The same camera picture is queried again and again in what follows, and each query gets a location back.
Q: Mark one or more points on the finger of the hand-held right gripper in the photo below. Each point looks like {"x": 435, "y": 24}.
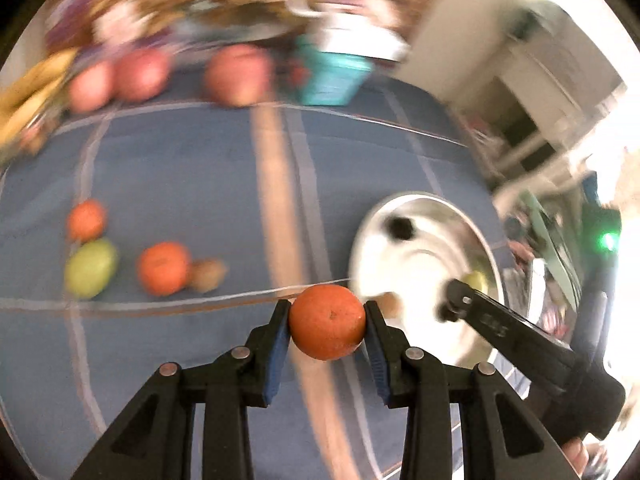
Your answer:
{"x": 457, "y": 297}

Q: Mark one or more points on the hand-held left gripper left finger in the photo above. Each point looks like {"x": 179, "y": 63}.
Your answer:
{"x": 277, "y": 360}

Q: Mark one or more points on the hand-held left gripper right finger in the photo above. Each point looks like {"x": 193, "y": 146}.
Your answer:
{"x": 376, "y": 360}

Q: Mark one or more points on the large green mango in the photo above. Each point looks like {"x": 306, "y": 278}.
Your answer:
{"x": 475, "y": 281}

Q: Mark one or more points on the large metal bowl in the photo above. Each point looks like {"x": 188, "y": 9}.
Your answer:
{"x": 425, "y": 270}

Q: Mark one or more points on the orange with stem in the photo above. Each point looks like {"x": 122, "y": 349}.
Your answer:
{"x": 327, "y": 322}

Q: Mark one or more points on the dark avocado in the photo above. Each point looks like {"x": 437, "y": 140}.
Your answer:
{"x": 400, "y": 228}

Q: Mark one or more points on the person's right hand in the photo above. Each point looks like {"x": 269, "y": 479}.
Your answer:
{"x": 575, "y": 457}

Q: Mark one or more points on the green plastic board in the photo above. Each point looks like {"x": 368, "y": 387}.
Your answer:
{"x": 550, "y": 240}

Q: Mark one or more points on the brown kiwi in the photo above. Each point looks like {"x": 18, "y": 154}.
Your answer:
{"x": 207, "y": 276}

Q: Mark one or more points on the white carved chair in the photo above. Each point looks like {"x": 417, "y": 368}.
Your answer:
{"x": 520, "y": 182}

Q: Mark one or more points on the orange without stem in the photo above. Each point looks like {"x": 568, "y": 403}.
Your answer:
{"x": 164, "y": 268}

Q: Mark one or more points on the small green mango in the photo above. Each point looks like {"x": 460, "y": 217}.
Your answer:
{"x": 91, "y": 267}

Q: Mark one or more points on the blue plaid tablecloth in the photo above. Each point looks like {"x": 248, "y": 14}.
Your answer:
{"x": 175, "y": 170}

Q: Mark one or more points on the small orange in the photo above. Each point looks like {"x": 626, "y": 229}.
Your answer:
{"x": 86, "y": 220}

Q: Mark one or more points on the white shelf unit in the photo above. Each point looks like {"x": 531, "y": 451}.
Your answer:
{"x": 525, "y": 60}

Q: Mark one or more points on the teal toy house box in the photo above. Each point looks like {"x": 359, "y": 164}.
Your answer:
{"x": 332, "y": 77}

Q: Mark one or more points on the large red apple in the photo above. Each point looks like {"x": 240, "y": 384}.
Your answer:
{"x": 239, "y": 75}

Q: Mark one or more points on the medium red apple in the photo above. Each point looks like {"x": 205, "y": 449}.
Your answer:
{"x": 142, "y": 75}

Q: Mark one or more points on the small pink apple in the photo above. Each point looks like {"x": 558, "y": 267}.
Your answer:
{"x": 92, "y": 86}

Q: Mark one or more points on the clear fruit container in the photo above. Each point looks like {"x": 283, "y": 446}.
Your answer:
{"x": 40, "y": 130}

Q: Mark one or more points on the banana bunch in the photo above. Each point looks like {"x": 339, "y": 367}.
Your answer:
{"x": 30, "y": 95}

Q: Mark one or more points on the floral painting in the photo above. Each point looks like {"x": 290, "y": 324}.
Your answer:
{"x": 200, "y": 0}

